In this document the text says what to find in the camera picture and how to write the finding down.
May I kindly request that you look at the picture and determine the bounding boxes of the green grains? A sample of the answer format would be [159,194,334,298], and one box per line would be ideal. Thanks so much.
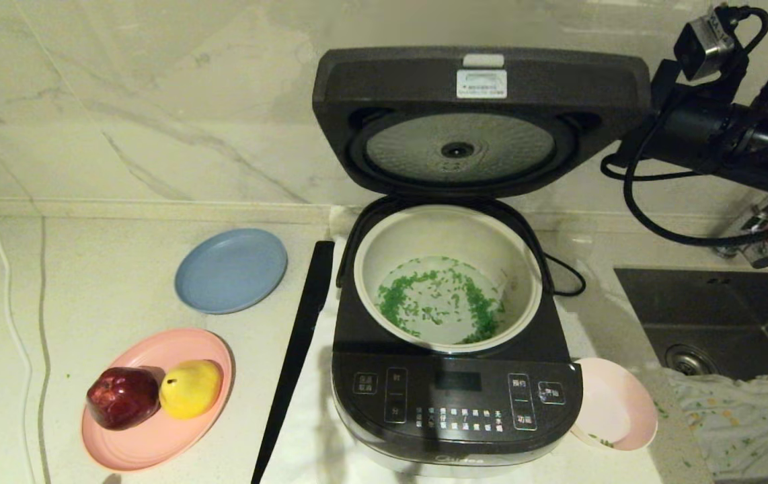
[377,257,617,448]

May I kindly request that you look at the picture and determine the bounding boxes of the blue plate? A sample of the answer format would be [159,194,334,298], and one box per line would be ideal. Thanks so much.
[174,227,289,315]

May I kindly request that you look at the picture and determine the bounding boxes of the pink bowl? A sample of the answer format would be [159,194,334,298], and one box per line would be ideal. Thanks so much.
[570,358,659,452]

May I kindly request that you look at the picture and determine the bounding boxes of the chrome faucet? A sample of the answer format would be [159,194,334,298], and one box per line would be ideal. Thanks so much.
[714,202,768,270]

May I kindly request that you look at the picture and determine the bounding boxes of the long black flat bar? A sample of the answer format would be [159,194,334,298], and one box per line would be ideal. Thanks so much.
[250,240,336,484]

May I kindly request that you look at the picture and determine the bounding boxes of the white inner cooking pot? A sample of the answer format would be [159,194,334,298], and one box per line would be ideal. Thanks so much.
[354,204,544,354]

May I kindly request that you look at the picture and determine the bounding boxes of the dark red apple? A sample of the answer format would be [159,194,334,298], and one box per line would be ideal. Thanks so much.
[86,366,160,431]

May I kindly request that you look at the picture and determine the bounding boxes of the round steel sink drain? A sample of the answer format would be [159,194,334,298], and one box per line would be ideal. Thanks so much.
[665,343,721,377]

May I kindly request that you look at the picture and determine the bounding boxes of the black rice cooker lid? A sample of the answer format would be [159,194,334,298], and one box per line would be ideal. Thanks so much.
[312,46,653,200]

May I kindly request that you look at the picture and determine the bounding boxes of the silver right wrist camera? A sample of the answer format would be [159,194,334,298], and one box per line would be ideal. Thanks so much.
[673,8,739,67]

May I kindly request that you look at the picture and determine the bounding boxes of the pink plate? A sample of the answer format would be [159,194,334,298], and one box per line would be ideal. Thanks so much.
[81,327,235,471]

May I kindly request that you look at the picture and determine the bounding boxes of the white speckled cloth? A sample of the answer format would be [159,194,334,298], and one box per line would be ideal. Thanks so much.
[663,366,768,481]

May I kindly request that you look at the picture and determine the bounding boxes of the yellow pear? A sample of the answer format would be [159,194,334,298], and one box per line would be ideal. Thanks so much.
[159,359,224,419]

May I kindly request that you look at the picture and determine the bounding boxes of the black power cable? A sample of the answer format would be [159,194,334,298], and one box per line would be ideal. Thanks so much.
[542,250,587,296]

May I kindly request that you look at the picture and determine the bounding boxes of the white towel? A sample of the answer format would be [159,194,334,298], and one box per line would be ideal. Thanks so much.
[260,204,657,484]

